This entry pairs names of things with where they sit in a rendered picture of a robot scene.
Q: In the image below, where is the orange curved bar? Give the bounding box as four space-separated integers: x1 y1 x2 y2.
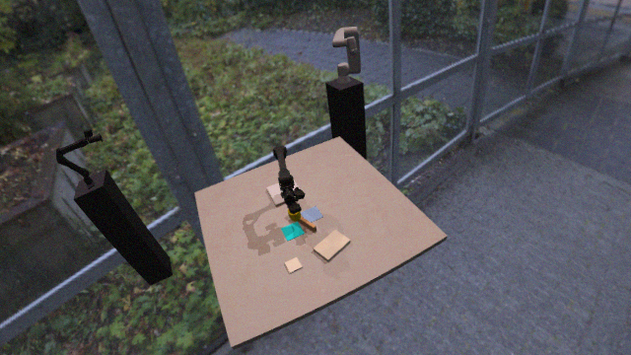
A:
298 217 316 232

